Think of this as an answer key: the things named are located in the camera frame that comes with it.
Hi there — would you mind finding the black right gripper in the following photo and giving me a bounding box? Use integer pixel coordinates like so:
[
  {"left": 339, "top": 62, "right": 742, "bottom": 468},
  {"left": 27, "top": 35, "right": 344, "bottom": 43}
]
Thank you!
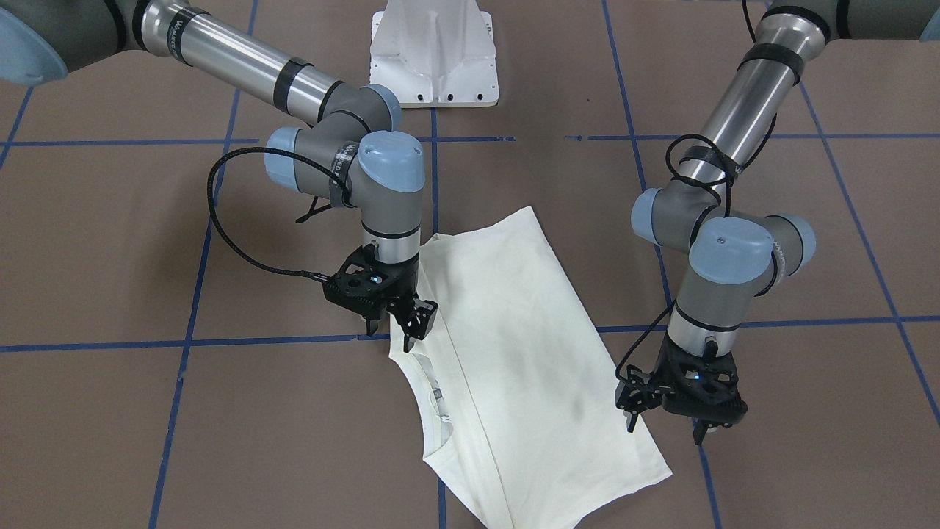
[{"left": 325, "top": 245, "right": 439, "bottom": 353}]

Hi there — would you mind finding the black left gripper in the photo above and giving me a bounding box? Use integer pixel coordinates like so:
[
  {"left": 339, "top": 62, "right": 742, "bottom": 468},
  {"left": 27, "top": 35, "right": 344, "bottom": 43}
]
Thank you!
[{"left": 615, "top": 336, "right": 748, "bottom": 446}]

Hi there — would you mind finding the cream long-sleeve cat shirt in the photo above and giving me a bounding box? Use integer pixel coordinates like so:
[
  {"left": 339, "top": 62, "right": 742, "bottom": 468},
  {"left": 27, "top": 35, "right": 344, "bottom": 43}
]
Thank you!
[{"left": 389, "top": 207, "right": 671, "bottom": 528}]

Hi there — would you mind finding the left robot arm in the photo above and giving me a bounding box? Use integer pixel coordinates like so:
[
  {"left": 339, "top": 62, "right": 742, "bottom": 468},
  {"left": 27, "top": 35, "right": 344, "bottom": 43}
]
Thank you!
[{"left": 615, "top": 1, "right": 938, "bottom": 445}]

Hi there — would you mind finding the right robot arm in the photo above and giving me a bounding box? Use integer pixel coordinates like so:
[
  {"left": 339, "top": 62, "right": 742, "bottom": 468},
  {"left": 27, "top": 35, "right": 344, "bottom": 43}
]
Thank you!
[{"left": 2, "top": 1, "right": 438, "bottom": 351}]

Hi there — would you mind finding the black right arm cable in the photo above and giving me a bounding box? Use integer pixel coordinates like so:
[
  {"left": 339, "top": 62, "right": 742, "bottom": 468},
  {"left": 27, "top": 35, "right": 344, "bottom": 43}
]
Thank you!
[{"left": 207, "top": 145, "right": 346, "bottom": 281}]

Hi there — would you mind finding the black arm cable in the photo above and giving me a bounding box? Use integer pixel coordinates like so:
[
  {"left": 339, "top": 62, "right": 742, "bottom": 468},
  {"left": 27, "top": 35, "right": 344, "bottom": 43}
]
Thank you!
[
  {"left": 207, "top": 145, "right": 346, "bottom": 281},
  {"left": 615, "top": 0, "right": 781, "bottom": 383}
]

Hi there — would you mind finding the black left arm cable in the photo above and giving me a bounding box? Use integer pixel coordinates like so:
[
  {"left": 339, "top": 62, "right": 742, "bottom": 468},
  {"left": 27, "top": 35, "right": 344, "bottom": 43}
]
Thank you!
[{"left": 615, "top": 0, "right": 781, "bottom": 383}]

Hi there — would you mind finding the white camera stand pillar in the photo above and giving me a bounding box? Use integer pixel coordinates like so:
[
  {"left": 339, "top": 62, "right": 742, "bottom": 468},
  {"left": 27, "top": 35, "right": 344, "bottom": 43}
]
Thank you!
[{"left": 369, "top": 1, "right": 500, "bottom": 108}]

